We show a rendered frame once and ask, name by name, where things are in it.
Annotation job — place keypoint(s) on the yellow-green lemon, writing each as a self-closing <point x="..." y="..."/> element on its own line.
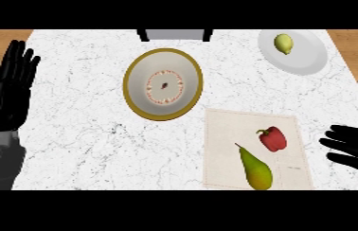
<point x="283" y="44"/>

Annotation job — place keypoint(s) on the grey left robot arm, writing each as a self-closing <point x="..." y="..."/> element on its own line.
<point x="9" y="159"/>

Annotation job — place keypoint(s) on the red bell pepper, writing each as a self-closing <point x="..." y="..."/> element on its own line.
<point x="274" y="139"/>

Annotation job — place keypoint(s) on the gold-rimmed white bowl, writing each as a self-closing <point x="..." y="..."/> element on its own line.
<point x="163" y="84"/>

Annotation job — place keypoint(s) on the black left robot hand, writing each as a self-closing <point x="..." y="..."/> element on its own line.
<point x="14" y="83"/>

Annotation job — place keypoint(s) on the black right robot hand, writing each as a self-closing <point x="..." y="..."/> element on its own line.
<point x="344" y="145"/>

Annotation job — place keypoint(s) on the white plate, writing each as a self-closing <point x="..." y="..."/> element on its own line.
<point x="298" y="56"/>

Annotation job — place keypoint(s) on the green pear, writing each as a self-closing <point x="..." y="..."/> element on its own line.
<point x="256" y="171"/>

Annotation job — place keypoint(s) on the beige placemat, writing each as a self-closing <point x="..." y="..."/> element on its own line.
<point x="243" y="140"/>

